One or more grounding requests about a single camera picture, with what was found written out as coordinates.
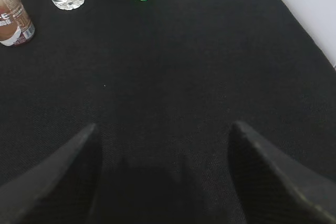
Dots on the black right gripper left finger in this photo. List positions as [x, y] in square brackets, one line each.
[62, 188]

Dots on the brown tea bottle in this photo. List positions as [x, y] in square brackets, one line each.
[16, 26]

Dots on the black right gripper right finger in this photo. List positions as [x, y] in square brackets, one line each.
[273, 187]

